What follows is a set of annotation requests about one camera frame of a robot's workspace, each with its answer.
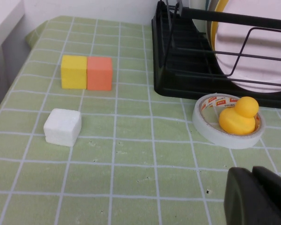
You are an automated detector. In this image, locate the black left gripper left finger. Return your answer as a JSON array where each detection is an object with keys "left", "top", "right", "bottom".
[{"left": 224, "top": 166, "right": 281, "bottom": 225}]

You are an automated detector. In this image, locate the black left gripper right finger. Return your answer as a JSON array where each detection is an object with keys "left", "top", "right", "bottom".
[{"left": 252, "top": 165, "right": 281, "bottom": 225}]

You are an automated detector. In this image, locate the pink plate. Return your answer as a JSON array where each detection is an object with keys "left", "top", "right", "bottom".
[{"left": 192, "top": 0, "right": 281, "bottom": 94}]

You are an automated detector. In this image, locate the yellow plate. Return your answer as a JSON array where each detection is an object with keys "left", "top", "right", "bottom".
[{"left": 210, "top": 0, "right": 229, "bottom": 51}]

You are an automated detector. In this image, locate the grey plate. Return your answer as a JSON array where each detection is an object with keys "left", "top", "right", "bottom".
[{"left": 205, "top": 0, "right": 218, "bottom": 45}]

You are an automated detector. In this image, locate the white double-sided tape roll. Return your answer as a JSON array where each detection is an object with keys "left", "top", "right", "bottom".
[{"left": 192, "top": 93, "right": 266, "bottom": 150}]

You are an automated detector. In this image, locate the yellow rubber duck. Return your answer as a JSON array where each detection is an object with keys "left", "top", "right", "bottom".
[{"left": 219, "top": 96, "right": 259, "bottom": 135}]

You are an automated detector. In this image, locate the green checked tablecloth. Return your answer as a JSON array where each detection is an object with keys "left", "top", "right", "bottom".
[{"left": 0, "top": 15, "right": 281, "bottom": 225}]

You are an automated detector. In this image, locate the orange block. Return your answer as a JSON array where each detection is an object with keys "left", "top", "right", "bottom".
[{"left": 86, "top": 56, "right": 113, "bottom": 91}]

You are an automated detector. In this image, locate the white foam block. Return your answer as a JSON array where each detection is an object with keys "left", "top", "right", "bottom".
[{"left": 43, "top": 108, "right": 82, "bottom": 148}]

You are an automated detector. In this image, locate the yellow block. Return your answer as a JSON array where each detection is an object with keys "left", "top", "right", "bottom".
[{"left": 60, "top": 55, "right": 88, "bottom": 90}]

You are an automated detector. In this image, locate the black wire dish rack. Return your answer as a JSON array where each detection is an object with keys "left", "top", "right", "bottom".
[{"left": 163, "top": 0, "right": 281, "bottom": 87}]

